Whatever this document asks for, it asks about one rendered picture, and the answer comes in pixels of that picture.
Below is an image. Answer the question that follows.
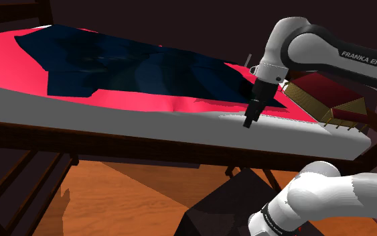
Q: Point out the red and gold box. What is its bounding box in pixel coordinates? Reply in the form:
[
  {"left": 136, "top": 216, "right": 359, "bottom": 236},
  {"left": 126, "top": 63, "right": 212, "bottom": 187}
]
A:
[{"left": 283, "top": 72, "right": 369, "bottom": 132}]

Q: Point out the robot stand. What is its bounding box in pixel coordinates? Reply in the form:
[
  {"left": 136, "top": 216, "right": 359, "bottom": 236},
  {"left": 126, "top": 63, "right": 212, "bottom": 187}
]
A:
[{"left": 173, "top": 167, "right": 326, "bottom": 236}]

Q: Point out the dark blue blanket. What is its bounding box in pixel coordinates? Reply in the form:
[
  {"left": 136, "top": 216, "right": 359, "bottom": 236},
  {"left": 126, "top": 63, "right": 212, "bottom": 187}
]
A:
[{"left": 13, "top": 24, "right": 287, "bottom": 109}]

